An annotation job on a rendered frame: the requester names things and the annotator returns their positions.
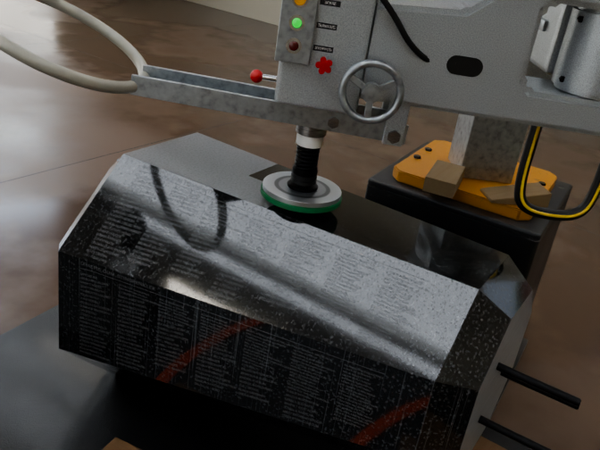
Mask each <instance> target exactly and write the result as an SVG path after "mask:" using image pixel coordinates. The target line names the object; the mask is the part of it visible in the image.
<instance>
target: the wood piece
mask: <svg viewBox="0 0 600 450"><path fill-rule="evenodd" d="M465 169H466V167H464V166H461V165H457V164H453V163H450V162H444V161H440V160H437V161H436V162H435V164H434V165H433V167H432V168H431V169H430V171H429V173H428V174H427V175H426V177H425V180H424V184H423V188H422V191H425V192H429V193H432V194H435V195H439V196H444V197H448V198H452V199H453V197H454V194H455V193H456V191H457V189H458V187H459V186H460V184H461V182H462V181H463V175H464V172H465Z"/></svg>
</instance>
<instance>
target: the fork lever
mask: <svg viewBox="0 0 600 450"><path fill-rule="evenodd" d="M143 71H146V72H147V73H148V74H149V76H150V77H147V76H141V75H137V74H132V75H131V80H132V81H134V82H136V84H137V91H136V92H134V93H130V94H131V95H134V96H143V97H148V98H153V99H158V100H163V101H168V102H173V103H178V104H187V105H192V106H196V107H202V108H206V109H212V110H216V111H222V112H226V113H235V114H240V115H245V116H250V117H255V118H260V119H265V120H270V121H279V122H284V123H289V124H294V125H299V126H304V127H309V128H314V129H323V130H327V131H333V132H337V133H343V134H347V135H353V136H357V137H362V138H371V139H377V140H381V141H382V137H383V132H384V128H385V123H386V121H383V122H381V123H377V124H364V123H360V122H358V121H355V120H353V119H352V118H350V117H349V116H348V115H347V114H345V113H340V112H329V111H323V110H317V109H312V108H305V107H300V106H293V105H288V104H279V103H277V102H275V99H274V96H275V89H276V88H273V87H264V86H258V85H254V84H249V83H244V82H239V81H234V80H229V79H220V78H215V77H210V76H205V75H200V74H195V73H191V72H185V71H176V70H172V69H167V68H162V67H157V66H152V65H147V64H144V65H143ZM364 110H365V105H364V104H358V108H357V113H359V114H361V115H364ZM387 110H388V109H384V108H378V107H374V106H372V110H371V116H377V115H381V114H382V113H384V112H386V111H387ZM400 137H401V134H399V133H398V132H397V131H396V130H393V131H390V132H388V135H387V140H388V141H389V142H390V143H391V144H394V143H397V142H399V140H400Z"/></svg>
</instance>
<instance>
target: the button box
mask: <svg viewBox="0 0 600 450"><path fill-rule="evenodd" d="M318 2H319V0H308V3H307V5H306V6H305V7H302V8H298V7H296V6H294V4H293V2H292V0H282V2H281V9H280V17H279V29H278V36H277V44H276V51H275V57H274V60H275V61H281V62H286V63H297V64H302V65H309V61H310V55H311V49H312V43H313V32H314V26H315V20H316V13H317V8H318ZM295 14H299V15H301V16H302V17H303V18H304V21H305V25H304V28H303V29H301V30H299V31H294V30H292V29H291V28H290V27H289V19H290V18H291V17H292V16H293V15H295ZM290 38H298V39H299V40H300V41H301V44H302V48H301V50H300V52H298V53H297V54H291V53H290V52H289V51H288V50H287V49H286V43H287V41H288V40H289V39H290Z"/></svg>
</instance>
